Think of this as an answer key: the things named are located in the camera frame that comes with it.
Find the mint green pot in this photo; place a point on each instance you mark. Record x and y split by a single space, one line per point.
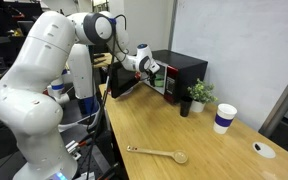
159 82

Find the white table grommet cap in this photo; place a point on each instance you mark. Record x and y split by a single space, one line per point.
264 150

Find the small potted green plant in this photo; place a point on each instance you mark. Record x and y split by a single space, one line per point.
201 94

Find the microwave control panel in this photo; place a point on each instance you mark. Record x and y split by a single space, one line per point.
170 84

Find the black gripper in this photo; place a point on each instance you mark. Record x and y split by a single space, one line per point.
151 78

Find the white blue paper cup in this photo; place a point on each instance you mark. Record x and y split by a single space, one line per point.
224 117

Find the black cup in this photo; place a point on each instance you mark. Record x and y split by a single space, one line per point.
185 104

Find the black microwave body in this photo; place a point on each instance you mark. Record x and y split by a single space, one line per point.
190 69

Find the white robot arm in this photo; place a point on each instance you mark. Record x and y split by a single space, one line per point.
33 117

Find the aluminium extrusion bracket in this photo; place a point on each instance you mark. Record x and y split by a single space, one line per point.
72 148

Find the beige plastic ladle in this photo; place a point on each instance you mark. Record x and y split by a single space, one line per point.
178 156

